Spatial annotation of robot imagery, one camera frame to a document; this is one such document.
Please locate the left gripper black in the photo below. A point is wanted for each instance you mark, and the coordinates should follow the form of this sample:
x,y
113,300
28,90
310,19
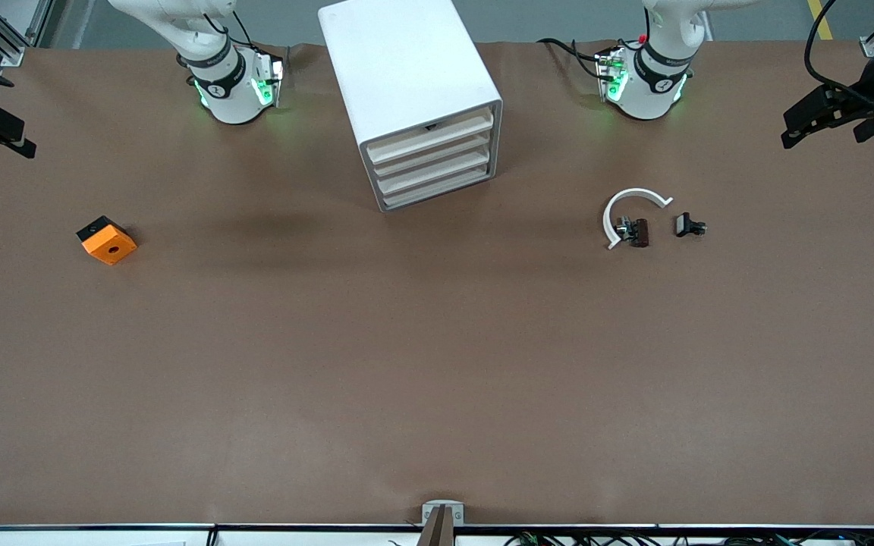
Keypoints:
x,y
868,99

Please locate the white drawer holding button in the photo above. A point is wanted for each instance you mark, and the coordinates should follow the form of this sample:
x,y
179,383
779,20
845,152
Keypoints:
x,y
460,125

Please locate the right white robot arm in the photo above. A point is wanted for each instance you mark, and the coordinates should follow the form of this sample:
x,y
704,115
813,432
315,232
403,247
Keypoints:
x,y
232,98

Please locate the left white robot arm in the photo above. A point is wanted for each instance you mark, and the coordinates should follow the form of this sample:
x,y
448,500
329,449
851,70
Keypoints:
x,y
646,91

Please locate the white drawer cabinet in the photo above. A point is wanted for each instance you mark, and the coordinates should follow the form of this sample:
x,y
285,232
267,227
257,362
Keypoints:
x,y
407,61

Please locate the orange box with hole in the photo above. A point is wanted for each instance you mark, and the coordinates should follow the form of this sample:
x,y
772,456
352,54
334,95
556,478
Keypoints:
x,y
111,246

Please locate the small black component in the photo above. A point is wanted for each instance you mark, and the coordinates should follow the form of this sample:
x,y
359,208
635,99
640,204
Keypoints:
x,y
684,224

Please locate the dark metal bolt assembly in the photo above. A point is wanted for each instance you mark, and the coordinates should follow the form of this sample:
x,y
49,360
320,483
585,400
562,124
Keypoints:
x,y
640,232

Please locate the white curved plastic clamp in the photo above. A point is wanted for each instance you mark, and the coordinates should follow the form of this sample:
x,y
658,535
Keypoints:
x,y
619,199

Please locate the grey metal bracket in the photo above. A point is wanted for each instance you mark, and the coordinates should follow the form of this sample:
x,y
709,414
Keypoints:
x,y
429,509

